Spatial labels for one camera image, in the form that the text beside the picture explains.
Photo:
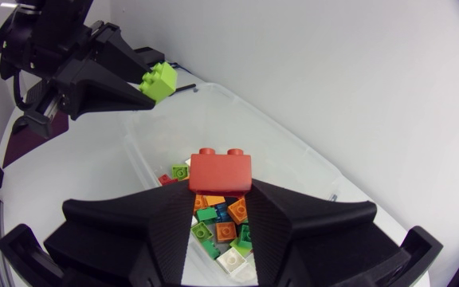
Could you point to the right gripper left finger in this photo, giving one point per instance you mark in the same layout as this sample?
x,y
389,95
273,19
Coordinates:
x,y
134,235

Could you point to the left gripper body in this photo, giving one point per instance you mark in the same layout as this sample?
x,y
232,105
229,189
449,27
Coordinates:
x,y
42,44

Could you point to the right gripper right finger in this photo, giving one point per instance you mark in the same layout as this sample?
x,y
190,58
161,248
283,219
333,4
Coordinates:
x,y
309,235

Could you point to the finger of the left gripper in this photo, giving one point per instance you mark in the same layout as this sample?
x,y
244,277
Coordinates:
x,y
102,93
120,56

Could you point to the lime green toy brick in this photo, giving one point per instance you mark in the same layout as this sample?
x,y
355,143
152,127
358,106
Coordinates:
x,y
180,171
240,249
201,232
159,83

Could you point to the red toy brick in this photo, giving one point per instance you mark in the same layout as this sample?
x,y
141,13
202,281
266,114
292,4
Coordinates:
x,y
219,173
167,180

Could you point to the clear plastic container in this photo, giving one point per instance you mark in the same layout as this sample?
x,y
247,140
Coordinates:
x,y
197,127

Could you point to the orange toy brick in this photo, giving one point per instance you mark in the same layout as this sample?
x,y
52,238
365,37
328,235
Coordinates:
x,y
215,200
226,231
238,211
199,203

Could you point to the white toy brick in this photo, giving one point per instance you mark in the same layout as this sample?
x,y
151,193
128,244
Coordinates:
x,y
231,260

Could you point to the blue toy brick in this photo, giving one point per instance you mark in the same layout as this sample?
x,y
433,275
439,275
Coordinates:
x,y
223,213

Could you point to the dark mat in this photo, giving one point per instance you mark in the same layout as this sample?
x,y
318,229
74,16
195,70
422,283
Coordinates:
x,y
26,145

